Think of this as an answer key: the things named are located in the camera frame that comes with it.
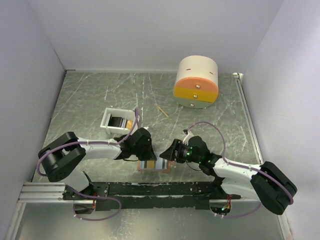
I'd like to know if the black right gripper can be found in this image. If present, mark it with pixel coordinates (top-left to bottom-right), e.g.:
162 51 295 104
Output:
159 138 201 164

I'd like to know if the pink leather card holder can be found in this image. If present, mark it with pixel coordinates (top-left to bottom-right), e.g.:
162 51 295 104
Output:
138 158 171 173

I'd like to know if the gold striped card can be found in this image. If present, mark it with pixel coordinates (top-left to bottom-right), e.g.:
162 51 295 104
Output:
140 160 156 170

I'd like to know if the white card storage box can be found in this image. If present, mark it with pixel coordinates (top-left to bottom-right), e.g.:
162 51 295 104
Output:
100 107 140 135

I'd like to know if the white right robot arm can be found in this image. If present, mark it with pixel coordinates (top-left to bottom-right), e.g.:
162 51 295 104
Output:
159 136 298 215

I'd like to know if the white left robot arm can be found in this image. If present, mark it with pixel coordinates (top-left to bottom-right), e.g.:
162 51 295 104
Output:
36 127 157 200

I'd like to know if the gold card stack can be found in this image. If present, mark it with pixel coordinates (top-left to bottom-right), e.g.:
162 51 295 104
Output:
125 120 133 130

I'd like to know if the white card stack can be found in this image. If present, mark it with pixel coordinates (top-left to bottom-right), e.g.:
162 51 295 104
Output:
119 117 127 128

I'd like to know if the small wooden stick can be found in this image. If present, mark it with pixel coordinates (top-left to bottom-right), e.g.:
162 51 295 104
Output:
157 105 169 118

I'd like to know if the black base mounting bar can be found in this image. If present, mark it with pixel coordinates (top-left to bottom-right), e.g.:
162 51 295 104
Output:
62 180 228 210

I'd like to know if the round white drawer cabinet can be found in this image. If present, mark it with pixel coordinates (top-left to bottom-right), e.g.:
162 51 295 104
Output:
173 55 219 109

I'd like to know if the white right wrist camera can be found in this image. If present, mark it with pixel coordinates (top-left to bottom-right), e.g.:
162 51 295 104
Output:
182 129 194 144

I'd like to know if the aluminium right side rail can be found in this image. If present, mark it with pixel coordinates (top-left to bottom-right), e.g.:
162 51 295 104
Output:
232 72 264 164

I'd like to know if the aluminium rail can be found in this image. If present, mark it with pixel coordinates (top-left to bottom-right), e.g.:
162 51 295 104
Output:
232 72 264 164
17 181 76 204

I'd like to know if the aluminium front rail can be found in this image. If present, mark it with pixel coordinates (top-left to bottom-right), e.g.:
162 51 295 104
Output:
17 181 76 204

